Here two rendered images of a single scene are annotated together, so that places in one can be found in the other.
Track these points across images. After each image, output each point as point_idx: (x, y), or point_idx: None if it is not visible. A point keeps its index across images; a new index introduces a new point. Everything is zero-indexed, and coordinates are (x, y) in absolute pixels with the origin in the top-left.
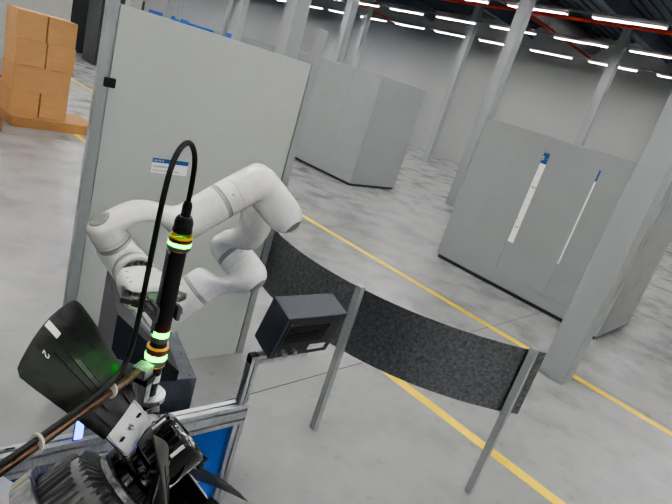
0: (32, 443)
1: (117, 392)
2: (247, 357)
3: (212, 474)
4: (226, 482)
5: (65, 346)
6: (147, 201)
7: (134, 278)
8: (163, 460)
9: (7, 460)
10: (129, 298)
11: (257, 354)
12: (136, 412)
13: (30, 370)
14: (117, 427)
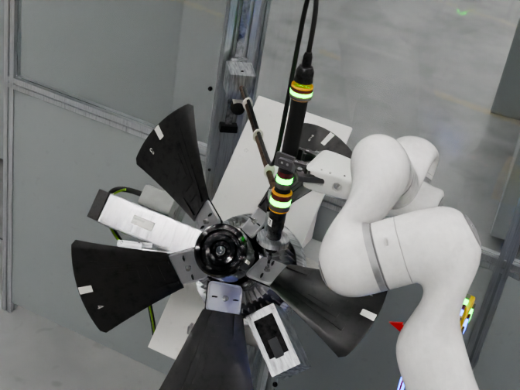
0: (256, 128)
1: (264, 171)
2: None
3: (193, 328)
4: (179, 352)
5: (314, 150)
6: (418, 143)
7: (340, 157)
8: (183, 124)
9: (253, 120)
10: (319, 152)
11: None
12: (261, 223)
13: (302, 131)
14: (259, 213)
